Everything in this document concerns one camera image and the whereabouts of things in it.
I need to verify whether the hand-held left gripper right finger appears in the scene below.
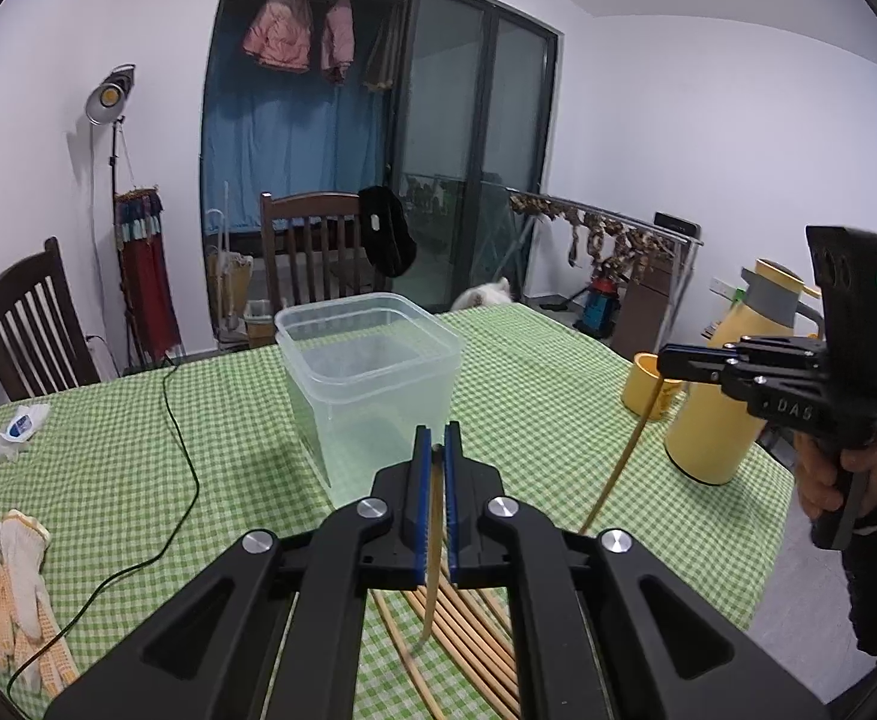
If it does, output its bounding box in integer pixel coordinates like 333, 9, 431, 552
442, 420, 833, 720

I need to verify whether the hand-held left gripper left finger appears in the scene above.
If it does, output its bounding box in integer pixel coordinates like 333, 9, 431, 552
43, 424, 436, 720

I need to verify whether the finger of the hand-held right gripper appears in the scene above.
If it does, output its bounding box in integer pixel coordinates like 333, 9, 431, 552
657, 343, 765, 397
723, 335, 830, 372

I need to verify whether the bamboo chopstick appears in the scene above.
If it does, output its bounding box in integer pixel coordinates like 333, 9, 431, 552
579, 376, 665, 535
418, 444, 443, 650

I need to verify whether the clear plastic container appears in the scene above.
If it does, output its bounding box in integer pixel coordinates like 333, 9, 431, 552
274, 292, 467, 509

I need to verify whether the group of bamboo chopsticks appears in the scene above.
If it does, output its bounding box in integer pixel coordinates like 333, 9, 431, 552
370, 585, 522, 720

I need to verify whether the person's right hand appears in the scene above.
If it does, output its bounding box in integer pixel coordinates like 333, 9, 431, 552
793, 431, 877, 522

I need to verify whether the yellow mug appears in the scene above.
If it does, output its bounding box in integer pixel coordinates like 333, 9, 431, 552
620, 352, 686, 421

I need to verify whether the yellow thermos jug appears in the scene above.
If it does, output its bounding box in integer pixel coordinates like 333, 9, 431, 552
663, 259, 825, 486

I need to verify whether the brown cabinet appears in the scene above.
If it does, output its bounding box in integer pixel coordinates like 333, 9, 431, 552
612, 255, 683, 362

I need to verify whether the red and blue vacuum cleaner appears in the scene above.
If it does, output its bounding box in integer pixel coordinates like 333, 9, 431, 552
577, 274, 624, 338

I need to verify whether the metal drying rack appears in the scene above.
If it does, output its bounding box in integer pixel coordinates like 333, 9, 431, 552
498, 184, 707, 338

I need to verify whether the black box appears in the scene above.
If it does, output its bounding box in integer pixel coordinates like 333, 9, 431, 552
652, 211, 702, 241

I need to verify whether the row of brown patterned cloths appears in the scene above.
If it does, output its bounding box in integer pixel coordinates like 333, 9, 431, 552
509, 193, 672, 287

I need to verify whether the white fluffy cat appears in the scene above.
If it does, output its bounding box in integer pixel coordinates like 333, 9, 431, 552
451, 277, 515, 311

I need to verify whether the white wastebasket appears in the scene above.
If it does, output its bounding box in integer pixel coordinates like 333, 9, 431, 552
244, 298, 284, 350

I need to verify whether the black garment with white tag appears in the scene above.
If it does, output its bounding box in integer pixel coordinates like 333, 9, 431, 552
358, 185, 417, 277

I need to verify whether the green checkered tablecloth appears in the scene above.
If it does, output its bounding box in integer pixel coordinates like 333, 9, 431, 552
0, 304, 795, 720

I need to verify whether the tan paper bag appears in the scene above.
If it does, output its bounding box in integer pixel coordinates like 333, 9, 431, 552
208, 249, 254, 335

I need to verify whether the glass sliding door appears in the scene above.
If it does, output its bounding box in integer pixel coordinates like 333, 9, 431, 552
394, 0, 561, 310

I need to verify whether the dark wooden chair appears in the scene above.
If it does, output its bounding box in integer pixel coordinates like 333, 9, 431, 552
259, 191, 368, 312
0, 236, 102, 402

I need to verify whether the red hanging fabric with tassels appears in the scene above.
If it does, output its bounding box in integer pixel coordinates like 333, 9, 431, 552
113, 186, 183, 368

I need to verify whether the blue curtain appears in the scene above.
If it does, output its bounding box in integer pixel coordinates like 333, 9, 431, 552
202, 67, 393, 235

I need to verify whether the white knit work glove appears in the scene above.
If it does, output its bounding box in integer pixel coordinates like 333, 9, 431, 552
0, 508, 53, 642

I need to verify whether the white packet with blue label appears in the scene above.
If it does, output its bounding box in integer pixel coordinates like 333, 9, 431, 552
0, 403, 52, 444

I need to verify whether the olive hanging garment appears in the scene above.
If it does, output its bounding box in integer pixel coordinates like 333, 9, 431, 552
362, 11, 400, 92

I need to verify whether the small pink jacket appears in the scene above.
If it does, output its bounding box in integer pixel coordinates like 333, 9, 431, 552
320, 0, 355, 85

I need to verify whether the studio light on stand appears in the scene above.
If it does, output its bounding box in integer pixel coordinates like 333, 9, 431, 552
82, 64, 140, 376

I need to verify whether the black cable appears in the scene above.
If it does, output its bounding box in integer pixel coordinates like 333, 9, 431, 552
5, 360, 201, 702

